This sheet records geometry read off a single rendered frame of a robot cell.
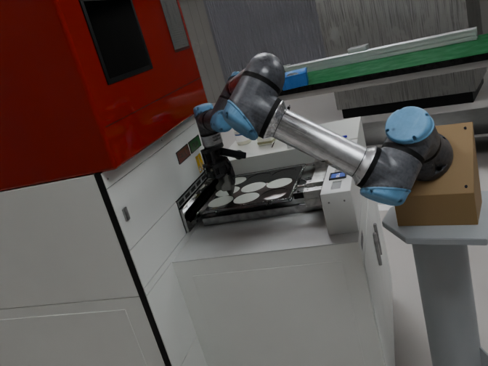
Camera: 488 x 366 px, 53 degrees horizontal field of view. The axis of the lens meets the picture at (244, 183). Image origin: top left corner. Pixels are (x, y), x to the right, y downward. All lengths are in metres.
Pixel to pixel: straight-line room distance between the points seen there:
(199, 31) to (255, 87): 9.72
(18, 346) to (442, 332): 1.42
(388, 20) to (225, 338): 4.93
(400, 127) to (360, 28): 4.98
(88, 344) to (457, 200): 1.23
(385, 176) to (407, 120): 0.16
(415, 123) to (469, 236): 0.35
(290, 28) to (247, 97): 8.61
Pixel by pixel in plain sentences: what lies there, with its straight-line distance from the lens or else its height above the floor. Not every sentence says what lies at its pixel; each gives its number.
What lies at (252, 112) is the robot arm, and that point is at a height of 1.28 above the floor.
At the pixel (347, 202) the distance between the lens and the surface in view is 1.53.
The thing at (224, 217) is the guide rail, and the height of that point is 0.84.
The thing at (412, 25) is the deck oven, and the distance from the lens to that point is 6.13.
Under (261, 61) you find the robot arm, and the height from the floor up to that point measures 1.40.
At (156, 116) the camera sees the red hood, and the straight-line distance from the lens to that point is 1.65.
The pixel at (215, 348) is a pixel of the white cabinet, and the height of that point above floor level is 0.46.
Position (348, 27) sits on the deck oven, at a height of 1.12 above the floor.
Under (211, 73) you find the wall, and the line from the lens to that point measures 11.03.
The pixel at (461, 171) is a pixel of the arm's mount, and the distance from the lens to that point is 1.51.
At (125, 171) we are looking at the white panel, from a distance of 1.53.
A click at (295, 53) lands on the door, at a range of 9.93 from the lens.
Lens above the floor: 1.51
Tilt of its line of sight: 18 degrees down
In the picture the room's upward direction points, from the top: 15 degrees counter-clockwise
